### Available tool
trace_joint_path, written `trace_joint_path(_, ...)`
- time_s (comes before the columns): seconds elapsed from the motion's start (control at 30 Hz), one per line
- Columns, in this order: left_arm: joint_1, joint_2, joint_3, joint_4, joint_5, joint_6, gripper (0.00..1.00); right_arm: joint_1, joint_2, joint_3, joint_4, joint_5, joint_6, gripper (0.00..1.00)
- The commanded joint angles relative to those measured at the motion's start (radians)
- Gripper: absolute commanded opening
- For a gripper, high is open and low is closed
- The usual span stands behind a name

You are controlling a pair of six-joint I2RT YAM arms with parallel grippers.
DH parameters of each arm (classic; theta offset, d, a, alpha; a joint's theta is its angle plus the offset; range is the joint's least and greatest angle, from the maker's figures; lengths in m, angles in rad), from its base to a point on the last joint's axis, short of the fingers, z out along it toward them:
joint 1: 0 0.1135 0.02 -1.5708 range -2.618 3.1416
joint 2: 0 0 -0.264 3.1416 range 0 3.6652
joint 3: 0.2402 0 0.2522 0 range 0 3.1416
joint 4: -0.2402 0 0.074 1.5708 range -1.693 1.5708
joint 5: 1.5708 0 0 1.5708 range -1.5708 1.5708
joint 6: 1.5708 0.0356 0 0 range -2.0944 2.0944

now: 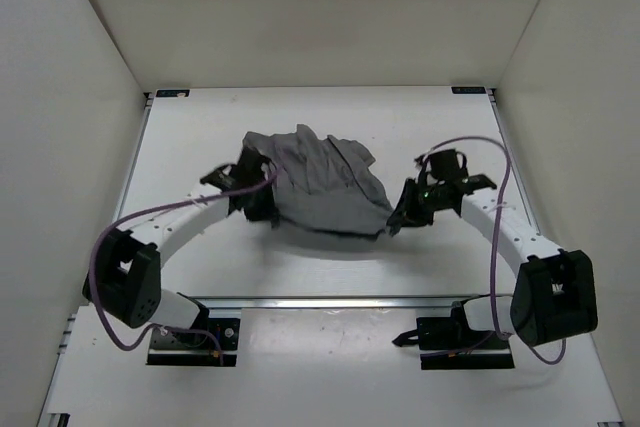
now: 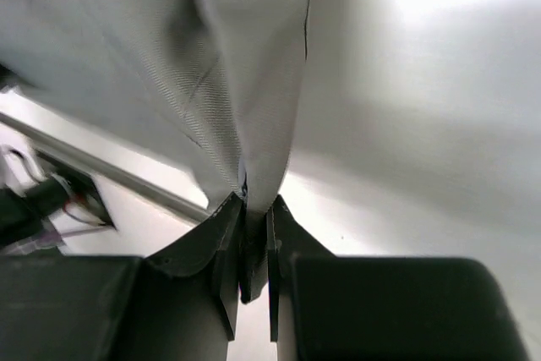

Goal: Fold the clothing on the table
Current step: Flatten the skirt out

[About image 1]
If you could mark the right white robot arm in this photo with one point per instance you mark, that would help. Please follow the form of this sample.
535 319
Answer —
554 295

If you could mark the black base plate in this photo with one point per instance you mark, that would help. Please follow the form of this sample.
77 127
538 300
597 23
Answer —
218 349
448 344

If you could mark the grey pleated skirt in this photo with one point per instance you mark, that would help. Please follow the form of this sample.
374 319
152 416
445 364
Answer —
324 185

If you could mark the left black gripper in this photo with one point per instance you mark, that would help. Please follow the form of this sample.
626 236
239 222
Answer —
267 210

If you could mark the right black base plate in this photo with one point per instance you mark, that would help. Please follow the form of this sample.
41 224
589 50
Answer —
448 344

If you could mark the left blue table sticker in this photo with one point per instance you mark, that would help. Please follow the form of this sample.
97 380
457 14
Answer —
172 93

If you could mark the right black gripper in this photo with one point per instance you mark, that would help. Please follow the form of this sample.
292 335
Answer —
407 213

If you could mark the right blue table sticker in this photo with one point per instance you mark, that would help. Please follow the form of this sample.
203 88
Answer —
468 90

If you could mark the blue table sticker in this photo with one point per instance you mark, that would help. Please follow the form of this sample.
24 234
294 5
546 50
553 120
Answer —
468 90
172 93

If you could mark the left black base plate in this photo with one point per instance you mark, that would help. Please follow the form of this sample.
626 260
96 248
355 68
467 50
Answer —
218 349

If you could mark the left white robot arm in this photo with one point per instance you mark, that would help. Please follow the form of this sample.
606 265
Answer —
125 273

